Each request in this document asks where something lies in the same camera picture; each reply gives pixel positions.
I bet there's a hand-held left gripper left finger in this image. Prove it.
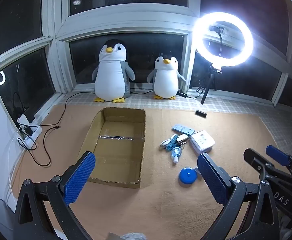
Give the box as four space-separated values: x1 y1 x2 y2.
12 151 96 240

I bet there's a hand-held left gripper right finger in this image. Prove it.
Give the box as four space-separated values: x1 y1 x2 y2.
197 152 280 240

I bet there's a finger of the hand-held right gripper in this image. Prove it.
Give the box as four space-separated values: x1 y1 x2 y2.
266 145 292 178
244 148 292 183

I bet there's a round blue tape measure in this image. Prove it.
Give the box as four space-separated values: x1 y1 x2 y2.
178 166 198 185

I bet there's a white case with clear lid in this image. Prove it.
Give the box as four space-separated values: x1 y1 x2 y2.
189 130 215 155

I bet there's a cardboard box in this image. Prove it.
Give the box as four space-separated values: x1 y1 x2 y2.
76 107 146 189

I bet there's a small clear bottle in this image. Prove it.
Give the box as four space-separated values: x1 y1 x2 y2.
171 147 182 165

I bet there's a light blue phone stand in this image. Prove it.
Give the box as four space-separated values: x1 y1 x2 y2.
172 123 195 135

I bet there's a white power strip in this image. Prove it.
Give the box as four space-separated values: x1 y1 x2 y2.
17 126 42 147

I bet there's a white fluffy cloth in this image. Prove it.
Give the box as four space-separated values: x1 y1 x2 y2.
121 232 146 240

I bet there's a white plugged-in adapter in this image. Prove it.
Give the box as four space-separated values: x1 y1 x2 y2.
17 114 29 126

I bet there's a large penguin plush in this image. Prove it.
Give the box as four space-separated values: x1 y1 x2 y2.
92 39 136 104

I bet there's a small penguin plush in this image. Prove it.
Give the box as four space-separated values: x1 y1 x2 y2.
147 56 186 100

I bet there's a gooseneck phone holder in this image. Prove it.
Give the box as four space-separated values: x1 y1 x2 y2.
209 25 224 57

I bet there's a thin white cable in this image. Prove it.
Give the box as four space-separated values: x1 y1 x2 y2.
8 130 20 205

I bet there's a thin black power cable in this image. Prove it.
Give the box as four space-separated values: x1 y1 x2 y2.
32 91 98 128

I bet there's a ring light cable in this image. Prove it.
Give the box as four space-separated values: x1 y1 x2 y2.
186 85 204 99

